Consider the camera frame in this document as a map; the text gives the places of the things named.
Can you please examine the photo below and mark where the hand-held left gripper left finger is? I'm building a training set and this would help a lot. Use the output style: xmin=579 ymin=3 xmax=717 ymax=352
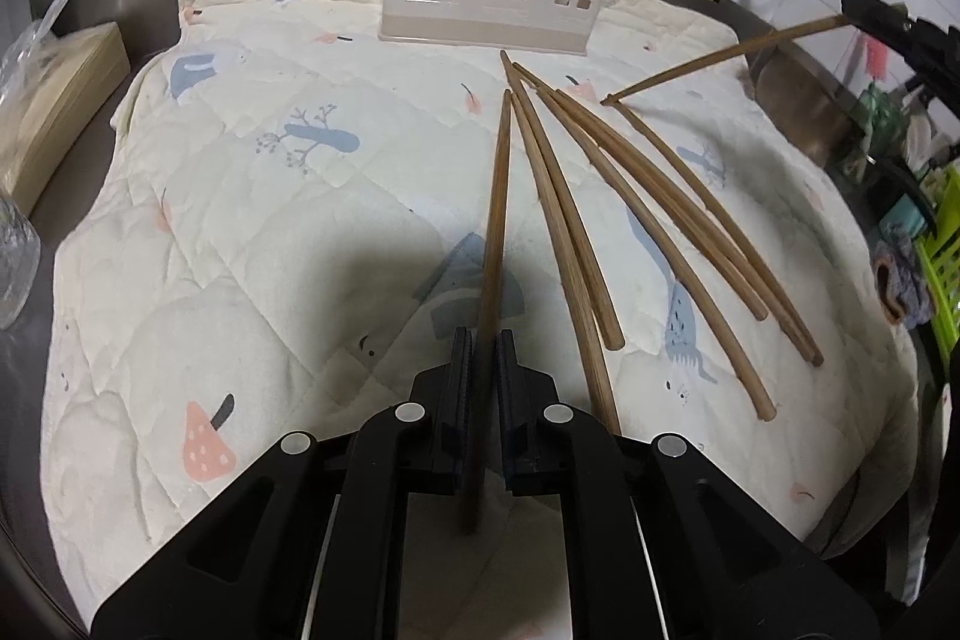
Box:
xmin=90 ymin=327 xmax=476 ymax=640

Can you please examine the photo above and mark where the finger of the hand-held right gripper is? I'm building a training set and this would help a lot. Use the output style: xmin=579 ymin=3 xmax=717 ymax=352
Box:
xmin=840 ymin=0 xmax=960 ymax=88

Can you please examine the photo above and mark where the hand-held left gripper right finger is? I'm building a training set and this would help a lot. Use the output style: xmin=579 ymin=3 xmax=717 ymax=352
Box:
xmin=495 ymin=329 xmax=878 ymax=640

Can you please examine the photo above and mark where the bunch of wooden chopsticks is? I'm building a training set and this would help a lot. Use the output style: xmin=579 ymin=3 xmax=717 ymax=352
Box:
xmin=499 ymin=49 xmax=824 ymax=432

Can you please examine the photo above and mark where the brown wooden chopstick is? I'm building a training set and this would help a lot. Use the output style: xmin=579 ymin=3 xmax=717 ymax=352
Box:
xmin=459 ymin=89 xmax=515 ymax=536
xmin=600 ymin=14 xmax=848 ymax=107

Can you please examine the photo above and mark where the green translucent object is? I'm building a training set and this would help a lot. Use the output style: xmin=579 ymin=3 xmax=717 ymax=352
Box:
xmin=844 ymin=81 xmax=912 ymax=184

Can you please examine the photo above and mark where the cream quilted printed mat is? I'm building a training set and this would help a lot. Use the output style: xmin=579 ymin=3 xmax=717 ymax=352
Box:
xmin=37 ymin=0 xmax=920 ymax=640

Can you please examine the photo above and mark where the green plastic basket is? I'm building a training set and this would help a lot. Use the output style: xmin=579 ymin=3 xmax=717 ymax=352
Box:
xmin=911 ymin=164 xmax=960 ymax=341

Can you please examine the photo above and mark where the grey brown rag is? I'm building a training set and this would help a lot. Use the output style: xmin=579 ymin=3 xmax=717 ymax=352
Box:
xmin=870 ymin=235 xmax=938 ymax=330

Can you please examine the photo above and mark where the clear glass bottle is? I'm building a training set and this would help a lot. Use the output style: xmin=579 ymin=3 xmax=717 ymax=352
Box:
xmin=0 ymin=194 xmax=42 ymax=330

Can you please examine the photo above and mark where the light wooden box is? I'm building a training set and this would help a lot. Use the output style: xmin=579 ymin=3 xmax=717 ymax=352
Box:
xmin=0 ymin=21 xmax=132 ymax=217

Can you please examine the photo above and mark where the clear plastic bag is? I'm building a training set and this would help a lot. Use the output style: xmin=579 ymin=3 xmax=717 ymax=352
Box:
xmin=0 ymin=0 xmax=83 ymax=109

